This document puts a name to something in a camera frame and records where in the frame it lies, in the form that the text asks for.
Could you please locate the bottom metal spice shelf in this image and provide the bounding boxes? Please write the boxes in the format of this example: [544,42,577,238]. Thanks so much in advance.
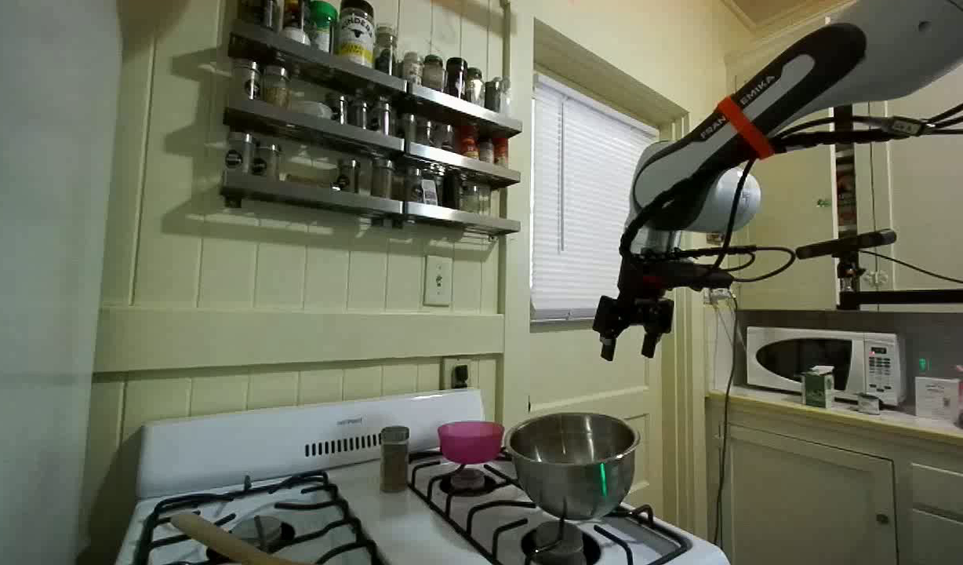
[221,174,522,235]

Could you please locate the stainless steel bowl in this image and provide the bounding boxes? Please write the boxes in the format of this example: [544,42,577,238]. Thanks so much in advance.
[504,413,638,522]

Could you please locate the white window blind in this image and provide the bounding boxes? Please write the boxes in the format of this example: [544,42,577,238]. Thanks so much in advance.
[531,76,659,323]

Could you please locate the black wall outlet plug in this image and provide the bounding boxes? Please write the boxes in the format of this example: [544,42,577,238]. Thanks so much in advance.
[448,365,471,390]

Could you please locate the large white spice jar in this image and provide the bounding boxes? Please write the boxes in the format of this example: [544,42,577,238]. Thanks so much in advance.
[335,0,375,65]

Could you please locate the middle metal spice shelf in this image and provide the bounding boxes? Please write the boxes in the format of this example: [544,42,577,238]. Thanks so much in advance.
[222,101,522,185]

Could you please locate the black camera stand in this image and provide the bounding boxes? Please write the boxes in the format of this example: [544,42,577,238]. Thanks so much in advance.
[811,108,963,310]

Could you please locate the small green box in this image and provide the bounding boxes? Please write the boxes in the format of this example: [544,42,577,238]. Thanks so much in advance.
[802,365,834,409]

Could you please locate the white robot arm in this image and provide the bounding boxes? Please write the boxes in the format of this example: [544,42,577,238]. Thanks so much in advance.
[592,0,963,363]

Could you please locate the white microwave oven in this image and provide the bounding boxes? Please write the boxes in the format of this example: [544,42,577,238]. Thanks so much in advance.
[742,327,908,409]

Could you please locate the top metal spice shelf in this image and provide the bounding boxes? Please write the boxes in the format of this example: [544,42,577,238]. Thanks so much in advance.
[230,21,522,140]

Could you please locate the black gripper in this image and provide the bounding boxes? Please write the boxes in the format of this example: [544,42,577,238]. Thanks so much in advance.
[592,253,733,363]

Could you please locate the cream kitchen cabinet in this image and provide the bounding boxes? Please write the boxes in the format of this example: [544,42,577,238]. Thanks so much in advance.
[705,393,963,565]

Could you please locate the glass pepper shaker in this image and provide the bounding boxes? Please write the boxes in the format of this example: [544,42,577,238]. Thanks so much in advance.
[381,426,410,492]

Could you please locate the pink plastic bowl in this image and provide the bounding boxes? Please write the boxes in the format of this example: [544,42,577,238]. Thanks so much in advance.
[438,420,501,466]

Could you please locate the white light switch plate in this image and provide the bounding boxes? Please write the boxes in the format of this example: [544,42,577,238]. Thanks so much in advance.
[423,259,454,308]

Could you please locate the white gas stove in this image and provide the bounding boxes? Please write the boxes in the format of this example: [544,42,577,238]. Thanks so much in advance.
[116,390,730,565]

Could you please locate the wooden spoon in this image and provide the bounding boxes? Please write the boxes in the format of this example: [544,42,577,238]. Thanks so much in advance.
[169,512,293,565]

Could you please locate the metal spice shelf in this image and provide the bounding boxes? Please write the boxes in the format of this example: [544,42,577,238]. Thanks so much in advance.
[222,101,522,185]
[230,21,522,140]
[221,174,522,235]

